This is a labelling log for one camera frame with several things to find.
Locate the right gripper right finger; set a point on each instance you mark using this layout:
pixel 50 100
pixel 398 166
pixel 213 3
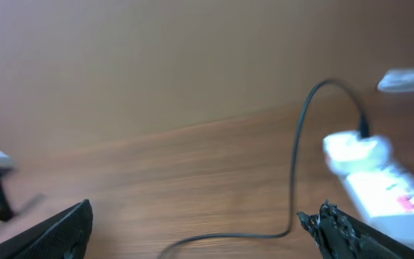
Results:
pixel 340 236

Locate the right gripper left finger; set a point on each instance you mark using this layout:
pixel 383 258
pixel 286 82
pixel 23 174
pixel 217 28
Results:
pixel 64 235

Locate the white power strip socket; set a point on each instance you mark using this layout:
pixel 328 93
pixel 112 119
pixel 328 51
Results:
pixel 381 189

